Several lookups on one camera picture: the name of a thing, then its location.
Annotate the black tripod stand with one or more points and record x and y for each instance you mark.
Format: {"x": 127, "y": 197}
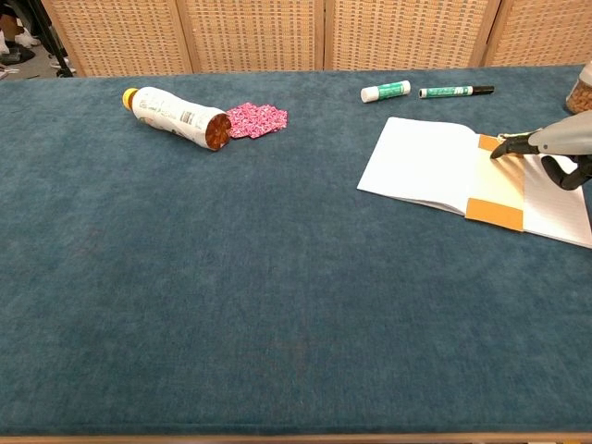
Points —
{"x": 52, "y": 41}

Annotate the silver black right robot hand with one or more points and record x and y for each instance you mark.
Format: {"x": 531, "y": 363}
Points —
{"x": 564, "y": 136}

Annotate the green black marker pen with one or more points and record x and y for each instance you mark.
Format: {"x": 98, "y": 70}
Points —
{"x": 444, "y": 92}

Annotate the black shoe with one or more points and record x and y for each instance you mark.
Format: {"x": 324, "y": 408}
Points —
{"x": 16, "y": 56}

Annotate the white sneaker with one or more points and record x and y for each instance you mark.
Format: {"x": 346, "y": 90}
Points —
{"x": 28, "y": 40}

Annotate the green white glue stick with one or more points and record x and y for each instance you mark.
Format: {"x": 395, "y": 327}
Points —
{"x": 386, "y": 90}

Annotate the wicker folding screen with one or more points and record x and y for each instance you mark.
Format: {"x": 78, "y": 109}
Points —
{"x": 254, "y": 37}

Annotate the white paper notebook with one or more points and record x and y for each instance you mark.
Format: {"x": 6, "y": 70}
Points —
{"x": 416, "y": 162}

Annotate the blue fabric table mat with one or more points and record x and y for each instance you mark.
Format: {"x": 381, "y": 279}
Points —
{"x": 139, "y": 277}

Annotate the clear jar white lid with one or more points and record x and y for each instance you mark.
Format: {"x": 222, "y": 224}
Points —
{"x": 580, "y": 99}

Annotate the tan cardboard strip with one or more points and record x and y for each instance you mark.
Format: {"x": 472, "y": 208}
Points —
{"x": 495, "y": 185}

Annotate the pink patterned folded cloth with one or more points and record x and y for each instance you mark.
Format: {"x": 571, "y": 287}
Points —
{"x": 259, "y": 119}

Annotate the white labelled tea bottle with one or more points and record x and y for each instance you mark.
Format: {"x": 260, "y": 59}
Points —
{"x": 171, "y": 111}

